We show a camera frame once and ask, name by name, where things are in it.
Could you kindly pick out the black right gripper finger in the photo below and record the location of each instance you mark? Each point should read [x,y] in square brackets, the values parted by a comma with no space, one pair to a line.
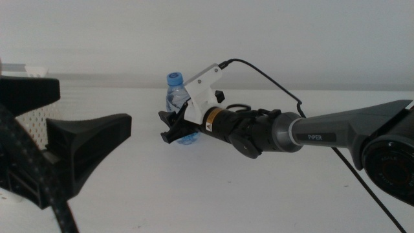
[169,119]
[179,133]

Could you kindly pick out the white perforated plastic basket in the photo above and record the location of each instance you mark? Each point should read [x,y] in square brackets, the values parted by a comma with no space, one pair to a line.
[35,124]

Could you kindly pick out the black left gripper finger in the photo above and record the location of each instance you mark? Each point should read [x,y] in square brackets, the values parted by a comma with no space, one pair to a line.
[29,92]
[87,142]

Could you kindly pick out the clear water bottle blue cap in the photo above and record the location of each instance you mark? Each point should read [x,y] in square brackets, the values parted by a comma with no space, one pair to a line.
[176,97]

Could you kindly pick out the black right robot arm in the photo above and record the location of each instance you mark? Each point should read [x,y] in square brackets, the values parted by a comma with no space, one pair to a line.
[323,129]

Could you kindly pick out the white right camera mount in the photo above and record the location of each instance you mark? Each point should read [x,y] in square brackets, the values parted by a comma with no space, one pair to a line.
[202,90]

